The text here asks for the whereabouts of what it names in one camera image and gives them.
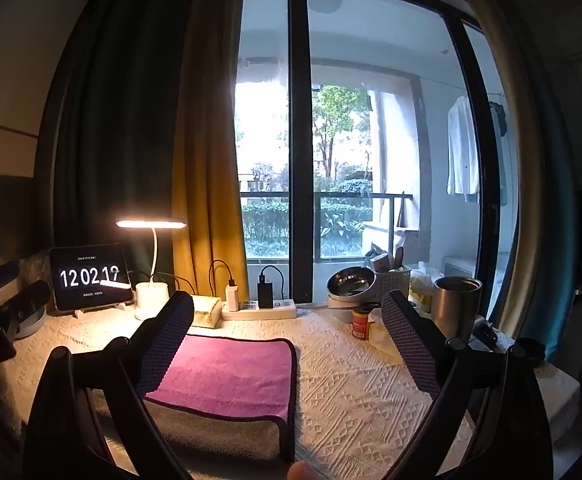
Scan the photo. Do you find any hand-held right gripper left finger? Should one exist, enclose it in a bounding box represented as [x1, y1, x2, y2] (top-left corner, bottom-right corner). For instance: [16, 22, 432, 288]
[24, 290, 197, 480]

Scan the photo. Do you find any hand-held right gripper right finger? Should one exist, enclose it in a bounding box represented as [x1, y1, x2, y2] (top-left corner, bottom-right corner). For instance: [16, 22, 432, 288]
[381, 290, 554, 480]

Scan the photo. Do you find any pink towel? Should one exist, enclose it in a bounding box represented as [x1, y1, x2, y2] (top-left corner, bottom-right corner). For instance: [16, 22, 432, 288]
[144, 336, 298, 423]

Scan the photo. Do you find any grey towel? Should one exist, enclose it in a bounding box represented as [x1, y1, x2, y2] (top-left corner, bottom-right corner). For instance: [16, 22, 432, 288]
[90, 385, 298, 467]

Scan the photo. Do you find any person's right hand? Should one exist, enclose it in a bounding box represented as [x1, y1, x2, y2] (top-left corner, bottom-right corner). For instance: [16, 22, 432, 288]
[287, 461, 322, 480]

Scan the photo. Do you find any white round dish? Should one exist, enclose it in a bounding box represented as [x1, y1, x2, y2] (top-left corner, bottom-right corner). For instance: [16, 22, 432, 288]
[13, 307, 47, 340]

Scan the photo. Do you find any white desk lamp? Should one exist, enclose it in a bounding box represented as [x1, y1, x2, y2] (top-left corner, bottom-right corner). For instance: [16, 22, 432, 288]
[116, 216, 188, 322]

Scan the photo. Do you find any red can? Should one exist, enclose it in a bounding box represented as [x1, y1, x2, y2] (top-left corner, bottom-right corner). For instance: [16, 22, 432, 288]
[352, 304, 380, 341]

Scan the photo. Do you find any yellow-green tissue box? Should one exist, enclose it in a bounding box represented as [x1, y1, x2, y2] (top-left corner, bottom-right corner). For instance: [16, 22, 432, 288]
[188, 295, 222, 330]

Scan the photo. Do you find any yellow packet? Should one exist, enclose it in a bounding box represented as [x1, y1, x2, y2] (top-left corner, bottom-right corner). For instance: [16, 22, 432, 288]
[409, 269, 440, 312]

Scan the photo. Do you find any white tablet stand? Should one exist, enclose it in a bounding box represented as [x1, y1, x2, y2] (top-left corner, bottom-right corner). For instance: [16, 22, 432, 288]
[73, 301, 128, 319]

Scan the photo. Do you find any steel tumbler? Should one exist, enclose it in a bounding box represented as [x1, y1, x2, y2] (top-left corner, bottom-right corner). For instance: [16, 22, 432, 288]
[431, 276, 483, 344]

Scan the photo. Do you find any white plastic basket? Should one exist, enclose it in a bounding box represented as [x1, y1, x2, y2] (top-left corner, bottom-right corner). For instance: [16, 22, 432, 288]
[371, 264, 412, 302]

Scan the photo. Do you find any tablet with clock display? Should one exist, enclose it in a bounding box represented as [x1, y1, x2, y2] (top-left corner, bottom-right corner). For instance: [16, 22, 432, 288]
[48, 244, 136, 312]

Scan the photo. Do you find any white textured tablecloth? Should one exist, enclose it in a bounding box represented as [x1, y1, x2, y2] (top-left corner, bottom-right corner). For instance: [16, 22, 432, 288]
[0, 305, 582, 480]

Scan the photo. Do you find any black power adapter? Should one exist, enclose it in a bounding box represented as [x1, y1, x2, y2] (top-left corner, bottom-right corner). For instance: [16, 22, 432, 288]
[473, 319, 500, 347]

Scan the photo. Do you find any steel bowl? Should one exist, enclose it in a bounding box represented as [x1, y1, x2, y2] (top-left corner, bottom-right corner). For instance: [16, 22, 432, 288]
[326, 266, 378, 310]

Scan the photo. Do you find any white box appliance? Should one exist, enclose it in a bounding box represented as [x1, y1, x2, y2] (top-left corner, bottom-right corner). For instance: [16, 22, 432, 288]
[441, 256, 478, 282]

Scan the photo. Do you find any white power strip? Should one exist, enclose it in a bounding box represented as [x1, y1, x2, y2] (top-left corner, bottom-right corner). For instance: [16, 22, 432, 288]
[221, 297, 298, 321]

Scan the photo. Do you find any balcony railing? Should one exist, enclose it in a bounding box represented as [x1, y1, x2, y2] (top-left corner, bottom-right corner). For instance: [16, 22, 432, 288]
[240, 190, 408, 262]

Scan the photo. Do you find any yellow curtain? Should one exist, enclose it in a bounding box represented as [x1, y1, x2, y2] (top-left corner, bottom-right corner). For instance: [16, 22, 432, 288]
[170, 0, 250, 307]

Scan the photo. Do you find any dark green curtain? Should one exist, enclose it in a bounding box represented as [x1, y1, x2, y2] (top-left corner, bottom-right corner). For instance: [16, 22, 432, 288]
[51, 0, 208, 292]

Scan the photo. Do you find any beige curtain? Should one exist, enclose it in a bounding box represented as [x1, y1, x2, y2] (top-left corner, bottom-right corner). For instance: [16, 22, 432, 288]
[448, 0, 564, 342]

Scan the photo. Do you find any teal curtain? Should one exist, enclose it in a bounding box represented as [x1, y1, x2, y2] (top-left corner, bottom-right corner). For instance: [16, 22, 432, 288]
[533, 55, 582, 363]

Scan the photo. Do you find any hanging white shirt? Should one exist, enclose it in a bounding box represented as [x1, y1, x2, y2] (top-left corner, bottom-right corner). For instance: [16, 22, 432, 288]
[446, 95, 481, 204]

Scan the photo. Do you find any hanging dark garment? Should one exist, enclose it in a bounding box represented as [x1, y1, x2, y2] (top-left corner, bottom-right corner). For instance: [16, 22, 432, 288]
[488, 101, 507, 137]

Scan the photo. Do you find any black charging cable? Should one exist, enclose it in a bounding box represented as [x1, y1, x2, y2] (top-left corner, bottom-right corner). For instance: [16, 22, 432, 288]
[260, 265, 288, 302]
[209, 259, 233, 297]

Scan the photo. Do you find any black window frame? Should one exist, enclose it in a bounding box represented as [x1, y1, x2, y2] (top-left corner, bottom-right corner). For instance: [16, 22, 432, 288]
[231, 0, 520, 322]

